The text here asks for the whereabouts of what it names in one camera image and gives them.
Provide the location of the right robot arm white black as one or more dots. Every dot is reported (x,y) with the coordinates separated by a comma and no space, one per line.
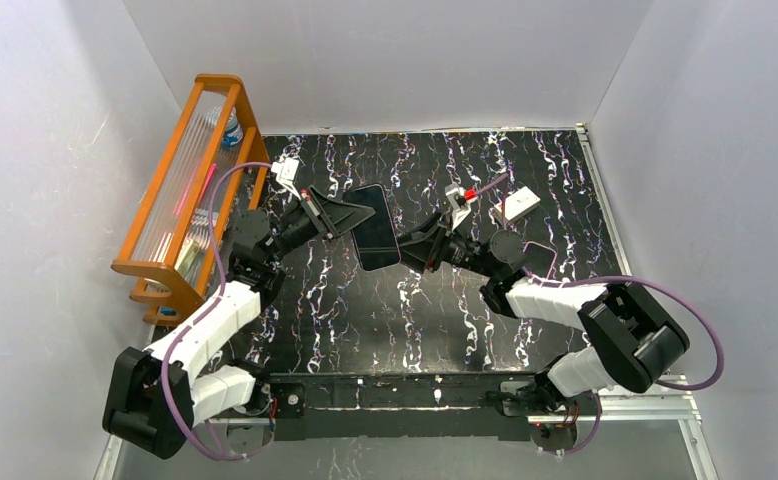
(633,339)

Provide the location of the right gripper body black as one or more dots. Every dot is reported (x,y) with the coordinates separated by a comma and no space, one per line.
(437,240)

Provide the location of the phone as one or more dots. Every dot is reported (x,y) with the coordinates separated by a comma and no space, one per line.
(539,261)

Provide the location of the small white red box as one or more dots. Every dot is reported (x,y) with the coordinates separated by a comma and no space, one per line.
(515,206)

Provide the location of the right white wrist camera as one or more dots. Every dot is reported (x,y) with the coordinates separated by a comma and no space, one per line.
(460,201)

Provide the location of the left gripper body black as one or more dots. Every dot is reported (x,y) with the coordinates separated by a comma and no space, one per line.
(317,214)

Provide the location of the orange wooden rack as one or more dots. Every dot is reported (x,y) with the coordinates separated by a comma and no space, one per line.
(186,207)

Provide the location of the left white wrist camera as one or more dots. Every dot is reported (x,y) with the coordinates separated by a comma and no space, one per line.
(284,171)

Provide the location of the blue labelled bottle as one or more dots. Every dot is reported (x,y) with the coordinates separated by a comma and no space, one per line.
(233,134)

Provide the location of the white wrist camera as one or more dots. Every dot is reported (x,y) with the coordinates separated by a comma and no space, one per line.
(284,171)
(460,201)

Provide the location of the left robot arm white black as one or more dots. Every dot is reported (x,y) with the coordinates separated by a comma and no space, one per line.
(159,394)

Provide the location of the black phone case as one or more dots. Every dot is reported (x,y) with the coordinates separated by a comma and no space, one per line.
(375,240)

